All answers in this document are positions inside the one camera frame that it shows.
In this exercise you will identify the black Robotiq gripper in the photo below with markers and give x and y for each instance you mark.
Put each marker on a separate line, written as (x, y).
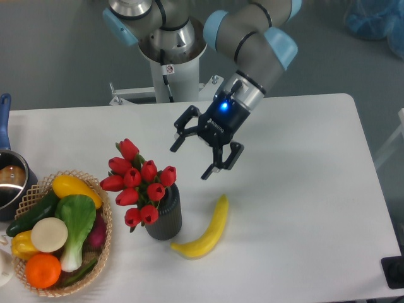
(225, 121)

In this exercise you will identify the red tulip bouquet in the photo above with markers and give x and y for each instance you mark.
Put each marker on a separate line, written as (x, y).
(139, 184)

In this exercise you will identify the yellow plastic banana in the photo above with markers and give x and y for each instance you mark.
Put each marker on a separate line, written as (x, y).
(205, 243)

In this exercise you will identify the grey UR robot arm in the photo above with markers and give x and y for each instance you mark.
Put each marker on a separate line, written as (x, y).
(173, 42)

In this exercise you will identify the dark grey ribbed vase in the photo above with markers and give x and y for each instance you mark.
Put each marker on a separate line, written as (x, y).
(169, 221)

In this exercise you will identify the green bok choy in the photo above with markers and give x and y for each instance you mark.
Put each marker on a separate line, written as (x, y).
(78, 213)

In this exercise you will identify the yellow squash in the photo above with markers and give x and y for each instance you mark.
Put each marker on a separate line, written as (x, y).
(65, 185)

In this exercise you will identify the purple sweet potato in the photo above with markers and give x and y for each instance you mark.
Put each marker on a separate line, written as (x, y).
(97, 236)

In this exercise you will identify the dark green cucumber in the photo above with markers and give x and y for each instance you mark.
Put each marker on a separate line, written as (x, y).
(45, 208)

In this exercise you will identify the green chili pepper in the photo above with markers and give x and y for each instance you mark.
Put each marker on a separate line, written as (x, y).
(80, 274)

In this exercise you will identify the white round onion slice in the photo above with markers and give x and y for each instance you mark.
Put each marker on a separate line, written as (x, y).
(49, 235)

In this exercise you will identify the woven wicker basket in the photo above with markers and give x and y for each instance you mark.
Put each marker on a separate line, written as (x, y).
(90, 253)

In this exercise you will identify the blue plastic bag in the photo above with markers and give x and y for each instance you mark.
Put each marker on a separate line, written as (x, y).
(377, 20)

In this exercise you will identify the orange fruit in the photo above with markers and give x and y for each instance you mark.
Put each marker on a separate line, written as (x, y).
(42, 270)

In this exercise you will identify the yellow bell pepper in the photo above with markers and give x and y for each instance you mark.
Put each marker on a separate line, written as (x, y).
(22, 246)

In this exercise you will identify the black device at table edge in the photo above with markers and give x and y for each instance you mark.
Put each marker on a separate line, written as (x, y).
(393, 271)

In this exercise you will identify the white ceramic object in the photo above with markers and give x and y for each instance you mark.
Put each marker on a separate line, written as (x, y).
(7, 270)

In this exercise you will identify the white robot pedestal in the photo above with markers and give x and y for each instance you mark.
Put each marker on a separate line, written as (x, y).
(171, 83)

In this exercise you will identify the white frame at right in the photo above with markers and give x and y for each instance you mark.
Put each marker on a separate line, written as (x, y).
(391, 145)

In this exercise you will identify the blue-handled saucepan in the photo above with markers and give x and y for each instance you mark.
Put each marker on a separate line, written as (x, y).
(16, 175)

